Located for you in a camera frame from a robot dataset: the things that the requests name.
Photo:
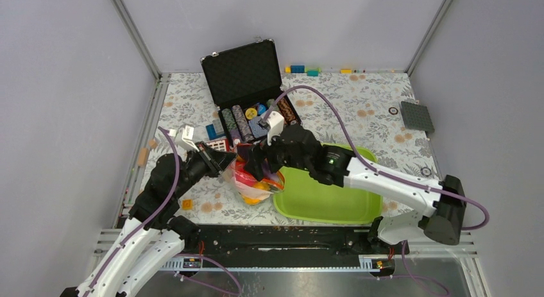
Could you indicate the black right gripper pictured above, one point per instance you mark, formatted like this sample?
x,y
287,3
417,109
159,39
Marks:
x,y
258,153

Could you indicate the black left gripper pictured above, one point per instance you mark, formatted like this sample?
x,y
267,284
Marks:
x,y
215,160

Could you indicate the clear zip top bag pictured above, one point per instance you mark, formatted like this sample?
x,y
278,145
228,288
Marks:
x,y
251,190

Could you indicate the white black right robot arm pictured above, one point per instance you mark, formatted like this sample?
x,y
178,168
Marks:
x,y
437,205

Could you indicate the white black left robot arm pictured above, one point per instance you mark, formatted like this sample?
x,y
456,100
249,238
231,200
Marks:
x,y
152,234

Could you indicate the red white window brick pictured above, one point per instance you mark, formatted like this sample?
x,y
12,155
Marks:
x,y
221,144

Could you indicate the blue toy brick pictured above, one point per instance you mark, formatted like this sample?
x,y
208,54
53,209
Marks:
x,y
212,135

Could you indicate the grey toy brick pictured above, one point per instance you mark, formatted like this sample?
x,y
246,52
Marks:
x,y
218,127

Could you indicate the small orange toy cracker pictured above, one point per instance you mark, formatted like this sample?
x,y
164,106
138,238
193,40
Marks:
x,y
187,204

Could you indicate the green plastic tray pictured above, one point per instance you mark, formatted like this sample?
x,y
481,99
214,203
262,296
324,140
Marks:
x,y
304,199

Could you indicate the blue small blind button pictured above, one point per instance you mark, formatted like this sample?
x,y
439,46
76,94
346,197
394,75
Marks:
x,y
261,109

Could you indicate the yellow big blind button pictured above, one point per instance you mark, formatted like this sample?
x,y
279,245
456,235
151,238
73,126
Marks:
x,y
251,113

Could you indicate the small wooden cube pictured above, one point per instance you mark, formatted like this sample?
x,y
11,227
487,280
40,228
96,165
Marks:
x,y
152,144

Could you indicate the wooden block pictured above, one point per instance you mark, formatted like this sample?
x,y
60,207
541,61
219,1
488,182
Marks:
x,y
142,157

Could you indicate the black poker chip case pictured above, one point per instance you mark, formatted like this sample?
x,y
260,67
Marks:
x,y
247,76

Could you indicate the grey building baseplate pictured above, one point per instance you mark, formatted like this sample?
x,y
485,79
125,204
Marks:
x,y
416,117

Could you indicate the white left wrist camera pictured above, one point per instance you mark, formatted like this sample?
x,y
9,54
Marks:
x,y
184,138

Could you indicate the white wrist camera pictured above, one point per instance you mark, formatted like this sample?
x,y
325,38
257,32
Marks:
x,y
184,138
273,122

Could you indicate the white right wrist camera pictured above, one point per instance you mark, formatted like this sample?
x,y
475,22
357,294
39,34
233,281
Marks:
x,y
273,122

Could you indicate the blue toy block at wall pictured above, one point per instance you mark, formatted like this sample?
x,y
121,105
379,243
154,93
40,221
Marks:
x,y
297,69

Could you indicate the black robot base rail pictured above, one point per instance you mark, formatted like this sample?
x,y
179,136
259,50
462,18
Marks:
x,y
281,246

